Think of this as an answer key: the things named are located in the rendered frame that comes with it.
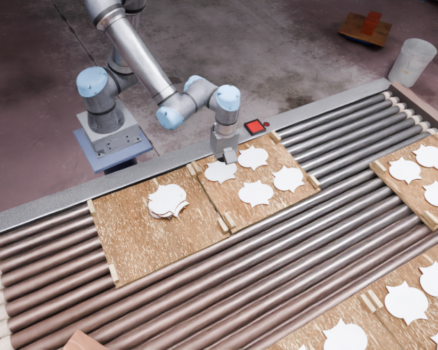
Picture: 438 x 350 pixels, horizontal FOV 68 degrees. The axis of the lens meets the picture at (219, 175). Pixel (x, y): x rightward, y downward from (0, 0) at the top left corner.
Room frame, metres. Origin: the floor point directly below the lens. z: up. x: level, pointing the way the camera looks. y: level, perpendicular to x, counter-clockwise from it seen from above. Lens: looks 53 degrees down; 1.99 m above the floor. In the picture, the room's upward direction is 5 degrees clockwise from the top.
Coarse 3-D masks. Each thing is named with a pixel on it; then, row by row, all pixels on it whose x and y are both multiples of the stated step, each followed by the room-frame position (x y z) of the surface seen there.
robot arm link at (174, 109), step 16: (96, 0) 0.86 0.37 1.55; (112, 0) 0.88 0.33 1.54; (96, 16) 0.84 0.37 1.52; (112, 16) 0.85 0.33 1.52; (112, 32) 0.83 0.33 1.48; (128, 32) 0.84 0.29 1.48; (128, 48) 0.81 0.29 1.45; (144, 48) 0.83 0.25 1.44; (128, 64) 0.80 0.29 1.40; (144, 64) 0.79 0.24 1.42; (144, 80) 0.77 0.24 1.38; (160, 80) 0.77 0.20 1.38; (160, 96) 0.74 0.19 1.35; (176, 96) 0.75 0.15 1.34; (160, 112) 0.71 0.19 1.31; (176, 112) 0.71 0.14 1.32; (192, 112) 0.75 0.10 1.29
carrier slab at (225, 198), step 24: (240, 144) 0.95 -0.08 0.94; (264, 144) 0.97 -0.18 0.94; (240, 168) 0.82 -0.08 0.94; (264, 168) 0.84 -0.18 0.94; (288, 168) 0.85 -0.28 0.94; (216, 192) 0.69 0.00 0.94; (288, 192) 0.73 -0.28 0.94; (312, 192) 0.74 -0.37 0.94; (240, 216) 0.60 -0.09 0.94; (264, 216) 0.61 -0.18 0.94
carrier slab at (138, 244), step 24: (120, 192) 0.65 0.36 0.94; (144, 192) 0.66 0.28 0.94; (192, 192) 0.68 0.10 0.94; (96, 216) 0.54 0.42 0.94; (120, 216) 0.55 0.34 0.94; (144, 216) 0.56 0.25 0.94; (192, 216) 0.58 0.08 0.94; (216, 216) 0.59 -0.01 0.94; (120, 240) 0.46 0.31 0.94; (144, 240) 0.47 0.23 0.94; (168, 240) 0.48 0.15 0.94; (192, 240) 0.49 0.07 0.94; (216, 240) 0.49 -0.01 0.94; (120, 264) 0.38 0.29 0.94; (144, 264) 0.39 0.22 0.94; (168, 264) 0.40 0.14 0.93
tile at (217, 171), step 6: (216, 162) 0.83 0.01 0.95; (222, 162) 0.84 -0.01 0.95; (210, 168) 0.80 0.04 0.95; (216, 168) 0.80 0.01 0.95; (222, 168) 0.81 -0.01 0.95; (228, 168) 0.81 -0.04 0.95; (234, 168) 0.81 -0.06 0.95; (210, 174) 0.77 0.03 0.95; (216, 174) 0.77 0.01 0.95; (222, 174) 0.78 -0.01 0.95; (228, 174) 0.78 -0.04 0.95; (210, 180) 0.74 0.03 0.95; (216, 180) 0.75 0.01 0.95; (222, 180) 0.75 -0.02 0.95; (228, 180) 0.76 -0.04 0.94
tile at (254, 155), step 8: (240, 152) 0.90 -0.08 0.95; (248, 152) 0.90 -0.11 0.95; (256, 152) 0.91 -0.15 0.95; (264, 152) 0.91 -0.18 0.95; (240, 160) 0.85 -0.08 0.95; (248, 160) 0.86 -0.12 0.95; (256, 160) 0.86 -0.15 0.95; (264, 160) 0.87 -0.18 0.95; (248, 168) 0.83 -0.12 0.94; (256, 168) 0.83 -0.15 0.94
